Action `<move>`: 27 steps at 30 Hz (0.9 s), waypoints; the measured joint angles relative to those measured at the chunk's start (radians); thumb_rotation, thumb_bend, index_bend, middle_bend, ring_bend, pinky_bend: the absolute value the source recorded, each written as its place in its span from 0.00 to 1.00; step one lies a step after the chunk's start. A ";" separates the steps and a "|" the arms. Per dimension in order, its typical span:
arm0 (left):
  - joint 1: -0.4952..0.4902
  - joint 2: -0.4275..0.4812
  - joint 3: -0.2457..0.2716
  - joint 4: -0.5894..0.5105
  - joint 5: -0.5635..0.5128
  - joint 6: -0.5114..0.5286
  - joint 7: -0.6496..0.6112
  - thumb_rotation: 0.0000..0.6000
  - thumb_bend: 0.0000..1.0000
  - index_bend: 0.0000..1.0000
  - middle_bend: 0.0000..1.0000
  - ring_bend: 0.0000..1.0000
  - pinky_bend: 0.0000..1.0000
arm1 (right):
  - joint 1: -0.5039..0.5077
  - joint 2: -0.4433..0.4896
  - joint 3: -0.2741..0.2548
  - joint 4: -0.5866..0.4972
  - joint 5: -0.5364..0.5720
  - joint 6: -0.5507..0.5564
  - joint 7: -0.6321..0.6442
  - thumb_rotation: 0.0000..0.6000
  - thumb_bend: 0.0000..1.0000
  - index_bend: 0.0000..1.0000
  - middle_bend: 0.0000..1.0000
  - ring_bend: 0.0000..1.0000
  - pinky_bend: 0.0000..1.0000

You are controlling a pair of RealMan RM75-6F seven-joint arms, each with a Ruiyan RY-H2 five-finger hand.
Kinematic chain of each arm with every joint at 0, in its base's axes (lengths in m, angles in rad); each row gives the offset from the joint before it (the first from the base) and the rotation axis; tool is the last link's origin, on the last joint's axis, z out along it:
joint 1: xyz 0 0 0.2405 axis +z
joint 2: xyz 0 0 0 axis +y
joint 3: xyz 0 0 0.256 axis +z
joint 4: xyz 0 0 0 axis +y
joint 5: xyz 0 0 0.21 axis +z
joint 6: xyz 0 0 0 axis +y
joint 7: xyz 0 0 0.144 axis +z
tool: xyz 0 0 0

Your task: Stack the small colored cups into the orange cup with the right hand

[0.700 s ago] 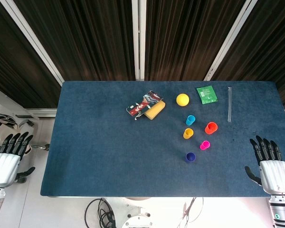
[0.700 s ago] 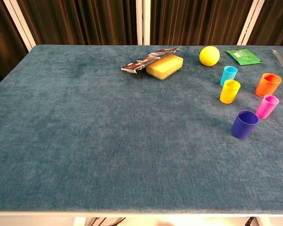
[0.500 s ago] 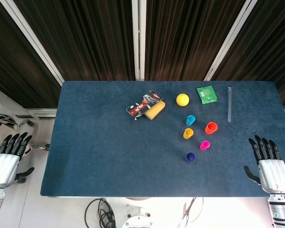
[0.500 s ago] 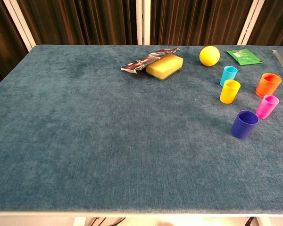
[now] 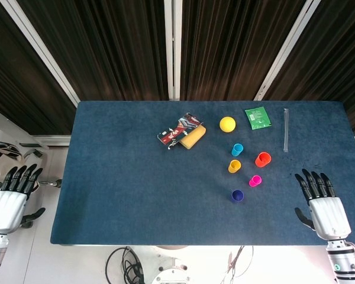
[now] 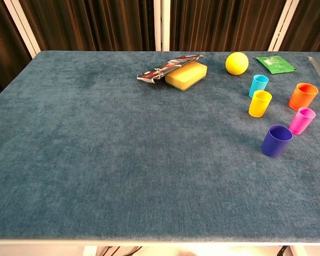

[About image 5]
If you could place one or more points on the light blue plastic cup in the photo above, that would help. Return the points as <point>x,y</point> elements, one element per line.
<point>236,150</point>

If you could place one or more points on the clear plastic tube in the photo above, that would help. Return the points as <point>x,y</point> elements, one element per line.
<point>286,130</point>

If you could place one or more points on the green sachet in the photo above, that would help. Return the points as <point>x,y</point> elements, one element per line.
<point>258,117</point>

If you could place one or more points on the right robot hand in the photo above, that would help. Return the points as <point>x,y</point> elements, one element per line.
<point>328,216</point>

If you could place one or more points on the dark brown curtain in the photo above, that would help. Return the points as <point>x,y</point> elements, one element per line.
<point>106,44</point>
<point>337,59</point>
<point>239,44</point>
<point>17,74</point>

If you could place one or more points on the yellow ball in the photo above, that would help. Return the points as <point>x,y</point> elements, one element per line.
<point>227,124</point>

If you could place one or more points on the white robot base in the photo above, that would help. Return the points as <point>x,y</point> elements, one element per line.
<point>170,269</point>

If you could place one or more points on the dark red printed snack packet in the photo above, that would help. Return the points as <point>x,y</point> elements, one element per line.
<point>177,130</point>

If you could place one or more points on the red plastic cup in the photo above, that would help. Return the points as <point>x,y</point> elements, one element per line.
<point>262,159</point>

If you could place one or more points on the yellow plastic cup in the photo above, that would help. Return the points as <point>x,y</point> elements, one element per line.
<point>234,166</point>

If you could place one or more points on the blue fabric table cover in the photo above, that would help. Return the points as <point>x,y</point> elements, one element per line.
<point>136,192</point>

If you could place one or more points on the yellow sponge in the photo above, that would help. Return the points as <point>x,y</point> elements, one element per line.
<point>193,136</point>

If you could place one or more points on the metal caster wheel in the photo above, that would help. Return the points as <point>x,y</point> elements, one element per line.
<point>51,183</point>

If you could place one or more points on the white frame post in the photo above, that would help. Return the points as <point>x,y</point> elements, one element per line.
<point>173,44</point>
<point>38,50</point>
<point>287,50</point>

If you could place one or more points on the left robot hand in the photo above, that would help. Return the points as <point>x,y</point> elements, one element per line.
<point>6,207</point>

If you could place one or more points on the pink plastic cup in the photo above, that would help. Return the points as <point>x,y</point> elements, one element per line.
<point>255,181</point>

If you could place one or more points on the dark blue plastic cup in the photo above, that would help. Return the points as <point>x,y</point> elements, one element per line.
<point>237,196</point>

